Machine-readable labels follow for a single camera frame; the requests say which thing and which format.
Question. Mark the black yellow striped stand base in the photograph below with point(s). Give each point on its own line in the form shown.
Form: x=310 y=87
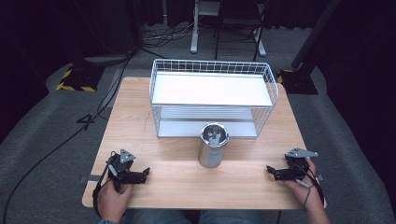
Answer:
x=79 y=79
x=299 y=82

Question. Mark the black metal chair frame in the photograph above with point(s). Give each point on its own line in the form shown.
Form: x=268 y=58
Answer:
x=236 y=20

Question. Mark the silver metal can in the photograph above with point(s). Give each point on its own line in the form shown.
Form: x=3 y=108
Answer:
x=211 y=155

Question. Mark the white metal table frame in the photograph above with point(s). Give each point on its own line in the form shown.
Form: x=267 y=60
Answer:
x=195 y=37

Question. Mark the person's left hand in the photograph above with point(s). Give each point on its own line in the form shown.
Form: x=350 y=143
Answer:
x=111 y=202

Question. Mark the person's right hand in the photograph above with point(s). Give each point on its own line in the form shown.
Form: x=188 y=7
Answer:
x=311 y=194

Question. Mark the black slanted stand pole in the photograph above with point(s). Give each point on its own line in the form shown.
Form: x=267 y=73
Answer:
x=314 y=34

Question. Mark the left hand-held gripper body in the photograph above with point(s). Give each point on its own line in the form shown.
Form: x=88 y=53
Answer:
x=117 y=166

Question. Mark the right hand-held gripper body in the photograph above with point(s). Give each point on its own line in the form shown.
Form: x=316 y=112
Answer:
x=295 y=169

